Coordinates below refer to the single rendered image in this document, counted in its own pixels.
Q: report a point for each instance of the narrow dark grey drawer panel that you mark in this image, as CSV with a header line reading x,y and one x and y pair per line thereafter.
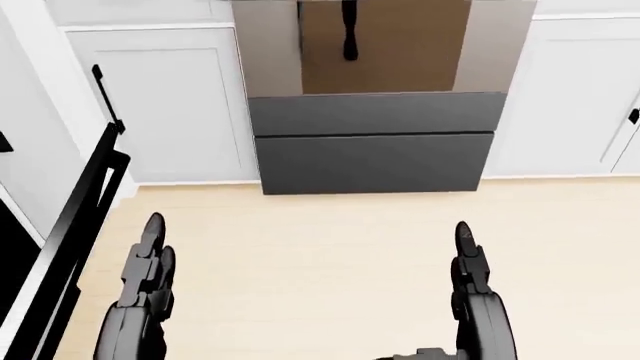
x,y
375,114

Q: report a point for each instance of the tall dark grey drawer panel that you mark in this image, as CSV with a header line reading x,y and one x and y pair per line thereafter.
x,y
370,165

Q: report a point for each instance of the white side cabinet panel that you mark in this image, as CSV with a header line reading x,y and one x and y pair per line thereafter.
x,y
35,112

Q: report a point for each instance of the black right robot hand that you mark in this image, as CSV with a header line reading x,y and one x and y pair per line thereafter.
x,y
487,326

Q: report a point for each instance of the stainless steel appliance front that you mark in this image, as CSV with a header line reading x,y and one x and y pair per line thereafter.
x,y
270,48

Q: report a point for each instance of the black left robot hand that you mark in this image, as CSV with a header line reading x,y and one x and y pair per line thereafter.
x,y
137,330

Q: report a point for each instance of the white cabinet door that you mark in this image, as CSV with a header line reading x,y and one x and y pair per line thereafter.
x,y
565,105
170,108

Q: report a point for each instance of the white drawer front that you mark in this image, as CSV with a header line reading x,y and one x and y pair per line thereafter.
x,y
145,11
585,7

